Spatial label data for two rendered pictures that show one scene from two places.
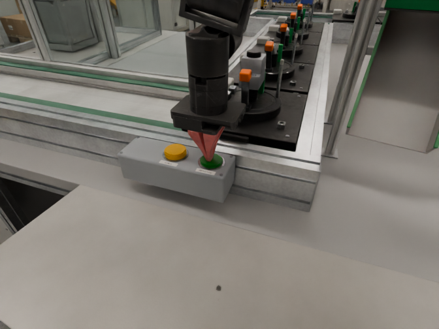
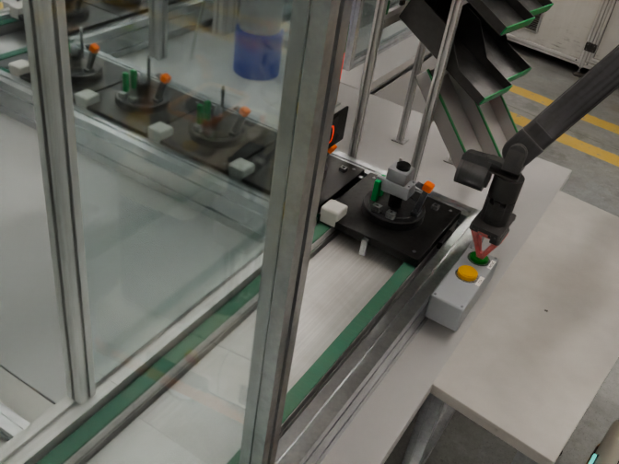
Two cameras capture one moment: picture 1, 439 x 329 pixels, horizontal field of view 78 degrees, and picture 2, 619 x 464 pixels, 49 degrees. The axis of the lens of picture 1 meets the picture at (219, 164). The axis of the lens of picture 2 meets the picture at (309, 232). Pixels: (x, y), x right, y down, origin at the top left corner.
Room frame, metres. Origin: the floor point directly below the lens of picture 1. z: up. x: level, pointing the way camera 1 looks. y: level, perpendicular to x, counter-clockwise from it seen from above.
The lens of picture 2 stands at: (0.59, 1.22, 1.80)
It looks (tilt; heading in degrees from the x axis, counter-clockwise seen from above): 36 degrees down; 277
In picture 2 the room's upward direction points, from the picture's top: 9 degrees clockwise
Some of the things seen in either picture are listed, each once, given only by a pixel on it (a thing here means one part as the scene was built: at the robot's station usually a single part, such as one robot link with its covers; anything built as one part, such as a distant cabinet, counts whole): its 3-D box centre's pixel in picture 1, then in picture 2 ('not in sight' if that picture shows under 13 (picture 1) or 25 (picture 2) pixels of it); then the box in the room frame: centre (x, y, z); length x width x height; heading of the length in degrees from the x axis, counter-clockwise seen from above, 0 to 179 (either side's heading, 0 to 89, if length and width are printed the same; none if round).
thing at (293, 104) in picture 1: (249, 110); (391, 215); (0.58, -0.07, 0.96); 0.24 x 0.24 x 0.02; 71
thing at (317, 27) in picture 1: (299, 15); not in sight; (1.51, -0.40, 1.01); 0.24 x 0.24 x 0.13; 71
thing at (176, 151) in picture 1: (176, 153); (467, 274); (0.40, 0.08, 0.96); 0.04 x 0.04 x 0.02
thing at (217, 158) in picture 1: (211, 163); (478, 260); (0.38, 0.01, 0.96); 0.04 x 0.04 x 0.02
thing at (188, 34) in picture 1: (209, 51); (503, 184); (0.38, 0.01, 1.15); 0.07 x 0.06 x 0.07; 165
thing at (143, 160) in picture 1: (177, 166); (462, 285); (0.40, 0.08, 0.93); 0.21 x 0.07 x 0.06; 71
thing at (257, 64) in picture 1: (253, 66); (396, 176); (0.59, -0.07, 1.06); 0.08 x 0.04 x 0.07; 161
